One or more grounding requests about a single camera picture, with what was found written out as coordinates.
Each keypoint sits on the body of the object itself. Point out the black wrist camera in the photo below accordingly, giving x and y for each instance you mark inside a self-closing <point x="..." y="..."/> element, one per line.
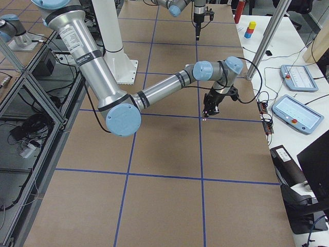
<point x="210" y="13"/>
<point x="233" y="93"/>

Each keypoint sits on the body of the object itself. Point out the stacked coloured blocks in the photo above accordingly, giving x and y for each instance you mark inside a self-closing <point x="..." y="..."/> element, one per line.
<point x="250" y="29"/>

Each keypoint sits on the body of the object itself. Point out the far teach pendant tablet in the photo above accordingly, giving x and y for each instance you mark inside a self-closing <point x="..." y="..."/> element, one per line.
<point x="298" y="78"/>

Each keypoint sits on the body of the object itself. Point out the black monitor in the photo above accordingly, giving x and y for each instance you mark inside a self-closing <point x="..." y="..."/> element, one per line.
<point x="314" y="164"/>

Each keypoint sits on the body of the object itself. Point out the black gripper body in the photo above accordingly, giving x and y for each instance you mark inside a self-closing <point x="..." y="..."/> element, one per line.
<point x="215" y="98"/>
<point x="198" y="18"/>

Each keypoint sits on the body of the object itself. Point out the small black box device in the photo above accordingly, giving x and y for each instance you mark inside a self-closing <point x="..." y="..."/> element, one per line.
<point x="268" y="53"/>

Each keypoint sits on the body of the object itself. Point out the near teach pendant tablet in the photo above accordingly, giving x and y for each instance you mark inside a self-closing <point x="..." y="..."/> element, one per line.
<point x="297" y="115"/>

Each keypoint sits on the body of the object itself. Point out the aluminium profile post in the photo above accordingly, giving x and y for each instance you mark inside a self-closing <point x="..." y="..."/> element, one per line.
<point x="267" y="36"/>

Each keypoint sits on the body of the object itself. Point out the black paper roll box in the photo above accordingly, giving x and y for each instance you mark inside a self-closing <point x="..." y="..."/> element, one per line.
<point x="287" y="168"/>

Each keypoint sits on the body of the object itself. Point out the orange circuit board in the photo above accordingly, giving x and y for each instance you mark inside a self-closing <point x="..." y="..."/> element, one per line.
<point x="262" y="106"/>

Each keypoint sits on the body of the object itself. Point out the red cylinder tube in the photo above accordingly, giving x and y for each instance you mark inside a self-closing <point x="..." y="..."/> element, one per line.
<point x="239" y="11"/>

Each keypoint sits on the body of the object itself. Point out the teach pendant tablet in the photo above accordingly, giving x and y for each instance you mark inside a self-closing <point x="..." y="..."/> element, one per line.
<point x="297" y="115"/>
<point x="298" y="78"/>

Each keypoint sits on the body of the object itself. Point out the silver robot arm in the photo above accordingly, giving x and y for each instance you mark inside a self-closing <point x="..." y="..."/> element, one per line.
<point x="175" y="8"/>
<point x="105" y="69"/>

